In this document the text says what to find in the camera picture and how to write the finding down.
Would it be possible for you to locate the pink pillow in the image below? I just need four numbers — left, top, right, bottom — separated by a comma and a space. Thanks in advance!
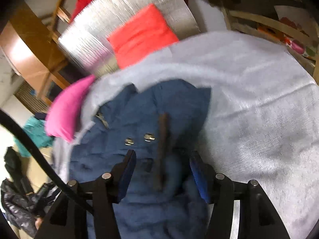
44, 75, 95, 142

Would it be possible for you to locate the grey bed blanket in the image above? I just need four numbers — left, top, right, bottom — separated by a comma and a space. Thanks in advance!
52, 31, 318, 238

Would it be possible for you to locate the navy blue puffer jacket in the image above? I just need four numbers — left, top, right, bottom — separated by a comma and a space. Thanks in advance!
69, 79, 211, 238

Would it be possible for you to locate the teal garment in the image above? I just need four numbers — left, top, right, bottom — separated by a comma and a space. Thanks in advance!
14, 117, 53, 158

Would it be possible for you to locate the wooden side table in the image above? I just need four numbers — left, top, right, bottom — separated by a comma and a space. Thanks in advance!
209, 0, 318, 81

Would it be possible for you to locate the wooden stair railing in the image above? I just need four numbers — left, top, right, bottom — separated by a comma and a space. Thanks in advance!
48, 0, 71, 43

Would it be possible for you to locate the black cable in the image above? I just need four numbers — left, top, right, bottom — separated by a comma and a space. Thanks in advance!
0, 109, 95, 216

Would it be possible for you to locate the black garment on sofa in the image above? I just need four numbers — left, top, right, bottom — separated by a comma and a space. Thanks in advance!
4, 147, 34, 196

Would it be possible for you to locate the red-orange pillow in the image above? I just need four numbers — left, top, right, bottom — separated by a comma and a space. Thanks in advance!
107, 4, 179, 70

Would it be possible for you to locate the black shiny puffer jacket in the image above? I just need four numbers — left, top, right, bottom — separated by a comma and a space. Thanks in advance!
1, 179, 61, 238

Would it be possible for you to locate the wooden cabinet at pillar base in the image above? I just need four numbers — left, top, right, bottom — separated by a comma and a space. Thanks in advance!
38, 59, 88, 106

